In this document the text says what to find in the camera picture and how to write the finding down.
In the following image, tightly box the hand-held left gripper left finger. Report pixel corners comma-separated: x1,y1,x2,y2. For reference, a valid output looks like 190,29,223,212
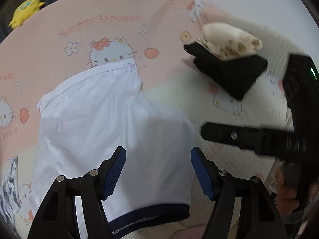
27,146,127,239

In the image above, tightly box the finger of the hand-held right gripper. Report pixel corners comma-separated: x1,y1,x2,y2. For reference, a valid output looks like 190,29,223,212
201,122,262,152

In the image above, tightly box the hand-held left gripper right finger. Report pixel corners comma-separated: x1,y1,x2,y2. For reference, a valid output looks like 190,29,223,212
191,147,288,239

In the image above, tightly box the white t-shirt with navy trim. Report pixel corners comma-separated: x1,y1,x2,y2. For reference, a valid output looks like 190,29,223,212
32,58,198,237

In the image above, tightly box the person's right hand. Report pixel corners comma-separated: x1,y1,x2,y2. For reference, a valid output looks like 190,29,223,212
274,166,302,216

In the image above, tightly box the black folded garment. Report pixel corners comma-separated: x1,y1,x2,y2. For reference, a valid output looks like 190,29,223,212
184,42,268,101

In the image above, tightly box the cream ruffled folded garment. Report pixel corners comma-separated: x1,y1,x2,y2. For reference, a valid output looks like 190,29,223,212
197,22,263,61

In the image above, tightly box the light blue printed pajama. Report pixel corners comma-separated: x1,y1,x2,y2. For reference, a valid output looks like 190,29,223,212
0,156,20,227

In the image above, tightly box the pink cat printed blanket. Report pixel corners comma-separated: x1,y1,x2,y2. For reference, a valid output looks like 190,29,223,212
0,0,319,239

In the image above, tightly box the yellow plush toy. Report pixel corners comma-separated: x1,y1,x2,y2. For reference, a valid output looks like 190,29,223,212
9,0,45,28

